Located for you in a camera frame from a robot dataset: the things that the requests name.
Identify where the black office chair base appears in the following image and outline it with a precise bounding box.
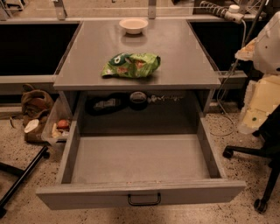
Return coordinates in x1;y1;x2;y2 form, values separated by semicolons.
222;104;280;214

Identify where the black object under cabinet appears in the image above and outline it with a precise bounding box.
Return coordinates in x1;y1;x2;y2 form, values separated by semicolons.
85;93;129;116

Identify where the black tape roll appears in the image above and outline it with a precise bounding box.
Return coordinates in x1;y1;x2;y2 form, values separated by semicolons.
129;91;148;110

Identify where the red apple in bin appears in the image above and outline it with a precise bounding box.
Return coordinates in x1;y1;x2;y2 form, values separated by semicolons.
57;119;69;129

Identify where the black drawer handle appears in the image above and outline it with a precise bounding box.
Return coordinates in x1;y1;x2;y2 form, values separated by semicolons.
128;193;161;207

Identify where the black metal stand leg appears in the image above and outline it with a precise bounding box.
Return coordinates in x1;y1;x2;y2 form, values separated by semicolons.
0;145;50;219

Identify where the brown bag on floor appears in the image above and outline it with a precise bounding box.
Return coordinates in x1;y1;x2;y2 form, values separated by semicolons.
21;84;54;143

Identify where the clear plastic bin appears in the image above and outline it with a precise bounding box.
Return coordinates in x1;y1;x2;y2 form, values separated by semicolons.
41;97;72;149

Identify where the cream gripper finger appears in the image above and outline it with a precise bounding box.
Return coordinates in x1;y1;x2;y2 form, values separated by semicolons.
237;75;280;134

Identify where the white bowl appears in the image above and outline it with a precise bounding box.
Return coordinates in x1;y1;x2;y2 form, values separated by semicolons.
119;18;148;35

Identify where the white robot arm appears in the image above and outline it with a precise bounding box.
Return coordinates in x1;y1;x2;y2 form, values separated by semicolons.
235;11;280;134

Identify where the grey cabinet with top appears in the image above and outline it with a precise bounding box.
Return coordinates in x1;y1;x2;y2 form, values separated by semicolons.
54;19;220;137

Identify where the green rice chip bag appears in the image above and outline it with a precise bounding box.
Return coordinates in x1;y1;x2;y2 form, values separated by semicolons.
101;52;161;79

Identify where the grey open top drawer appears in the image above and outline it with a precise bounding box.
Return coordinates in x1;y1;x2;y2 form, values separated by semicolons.
37;120;246;210

